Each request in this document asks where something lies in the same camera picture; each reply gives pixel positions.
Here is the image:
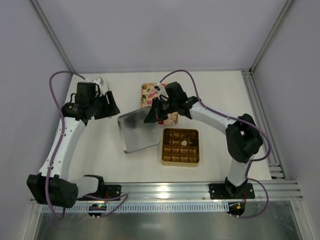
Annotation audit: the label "silver tin lid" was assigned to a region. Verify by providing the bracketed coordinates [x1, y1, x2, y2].
[117, 106, 160, 154]

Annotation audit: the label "white heart chocolate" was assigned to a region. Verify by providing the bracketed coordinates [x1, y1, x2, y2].
[181, 140, 188, 146]

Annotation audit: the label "metal tongs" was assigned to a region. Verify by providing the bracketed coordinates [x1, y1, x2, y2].
[99, 78, 110, 103]

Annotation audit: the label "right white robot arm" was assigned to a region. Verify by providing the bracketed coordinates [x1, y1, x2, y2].
[144, 82, 263, 198]

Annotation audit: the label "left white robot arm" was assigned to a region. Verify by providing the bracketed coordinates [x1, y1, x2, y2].
[26, 78, 120, 208]

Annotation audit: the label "gold chocolate box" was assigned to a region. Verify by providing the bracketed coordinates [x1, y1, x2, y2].
[161, 128, 200, 168]

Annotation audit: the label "floral tray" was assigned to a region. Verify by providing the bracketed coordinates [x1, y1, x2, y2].
[140, 82, 179, 126]

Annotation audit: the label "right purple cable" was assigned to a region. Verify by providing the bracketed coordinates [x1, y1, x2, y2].
[157, 69, 273, 220]

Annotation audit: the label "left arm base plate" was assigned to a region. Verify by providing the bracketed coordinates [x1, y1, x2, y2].
[102, 184, 122, 201]

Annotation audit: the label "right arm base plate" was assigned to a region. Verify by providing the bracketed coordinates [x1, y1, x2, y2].
[208, 183, 256, 200]

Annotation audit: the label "slotted cable duct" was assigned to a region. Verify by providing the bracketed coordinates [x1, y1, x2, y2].
[41, 201, 230, 214]

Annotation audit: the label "aluminium rail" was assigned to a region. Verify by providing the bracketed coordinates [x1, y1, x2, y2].
[29, 180, 305, 204]

